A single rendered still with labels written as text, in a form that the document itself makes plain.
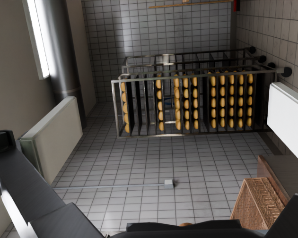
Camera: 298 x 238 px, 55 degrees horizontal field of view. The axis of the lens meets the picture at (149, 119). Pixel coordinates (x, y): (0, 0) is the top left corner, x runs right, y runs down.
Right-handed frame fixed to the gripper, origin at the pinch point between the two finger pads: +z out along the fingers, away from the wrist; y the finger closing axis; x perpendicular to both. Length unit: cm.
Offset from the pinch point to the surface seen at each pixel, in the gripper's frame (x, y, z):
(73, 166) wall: -152, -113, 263
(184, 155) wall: -153, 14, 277
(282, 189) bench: -99, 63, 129
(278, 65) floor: -61, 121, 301
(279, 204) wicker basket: -104, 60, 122
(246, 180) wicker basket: -104, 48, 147
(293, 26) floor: -19, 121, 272
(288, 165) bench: -99, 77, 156
